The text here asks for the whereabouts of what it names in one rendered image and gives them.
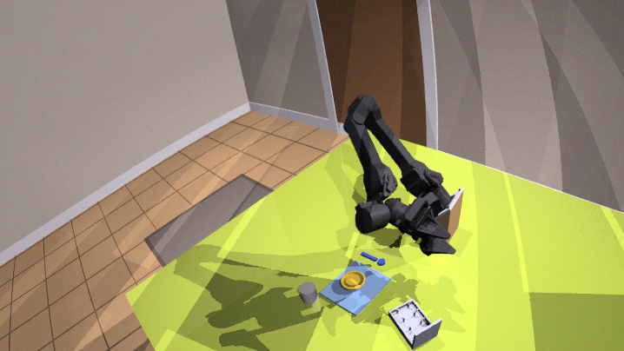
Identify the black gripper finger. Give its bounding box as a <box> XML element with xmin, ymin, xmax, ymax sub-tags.
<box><xmin>414</xmin><ymin>206</ymin><xmax>451</xmax><ymax>239</ymax></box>
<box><xmin>426</xmin><ymin>237</ymin><xmax>456</xmax><ymax>255</ymax></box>

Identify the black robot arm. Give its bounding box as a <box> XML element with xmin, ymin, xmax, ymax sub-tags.
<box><xmin>343</xmin><ymin>94</ymin><xmax>455</xmax><ymax>234</ymax></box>

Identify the grey dish rack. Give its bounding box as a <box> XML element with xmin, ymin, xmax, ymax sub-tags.
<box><xmin>388</xmin><ymin>298</ymin><xmax>442</xmax><ymax>349</ymax></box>

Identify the grey cylinder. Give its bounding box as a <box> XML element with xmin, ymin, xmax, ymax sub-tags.
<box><xmin>299</xmin><ymin>282</ymin><xmax>318</xmax><ymax>304</ymax></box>

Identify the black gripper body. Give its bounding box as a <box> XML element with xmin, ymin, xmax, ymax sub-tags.
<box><xmin>394</xmin><ymin>197</ymin><xmax>435</xmax><ymax>256</ymax></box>

